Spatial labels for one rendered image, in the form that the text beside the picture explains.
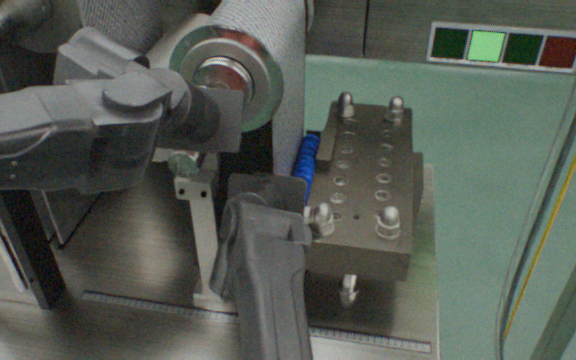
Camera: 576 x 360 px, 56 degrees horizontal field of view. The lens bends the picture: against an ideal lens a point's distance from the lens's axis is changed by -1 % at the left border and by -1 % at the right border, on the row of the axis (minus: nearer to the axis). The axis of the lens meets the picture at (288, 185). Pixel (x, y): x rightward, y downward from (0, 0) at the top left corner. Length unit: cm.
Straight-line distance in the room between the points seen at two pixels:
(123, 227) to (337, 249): 42
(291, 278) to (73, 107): 23
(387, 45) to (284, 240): 55
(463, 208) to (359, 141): 157
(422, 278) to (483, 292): 126
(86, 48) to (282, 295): 27
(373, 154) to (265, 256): 49
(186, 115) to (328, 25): 55
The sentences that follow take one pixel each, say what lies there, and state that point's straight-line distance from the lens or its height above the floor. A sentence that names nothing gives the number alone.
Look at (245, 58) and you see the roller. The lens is 66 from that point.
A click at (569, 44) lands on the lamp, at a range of 102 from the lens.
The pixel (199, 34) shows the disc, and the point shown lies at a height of 131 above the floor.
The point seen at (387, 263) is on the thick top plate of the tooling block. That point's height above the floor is 100.
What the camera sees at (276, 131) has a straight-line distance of 72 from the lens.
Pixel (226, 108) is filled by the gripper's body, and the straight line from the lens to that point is 58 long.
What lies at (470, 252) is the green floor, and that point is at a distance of 231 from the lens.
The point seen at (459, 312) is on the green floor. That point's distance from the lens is 209.
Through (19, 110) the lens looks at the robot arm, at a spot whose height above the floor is 139.
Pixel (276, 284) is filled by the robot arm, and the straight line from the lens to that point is 48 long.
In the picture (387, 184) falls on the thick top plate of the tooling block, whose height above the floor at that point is 103.
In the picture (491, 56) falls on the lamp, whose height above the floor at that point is 117.
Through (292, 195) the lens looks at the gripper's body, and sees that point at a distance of 70.
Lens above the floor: 157
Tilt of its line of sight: 39 degrees down
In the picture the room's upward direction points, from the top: straight up
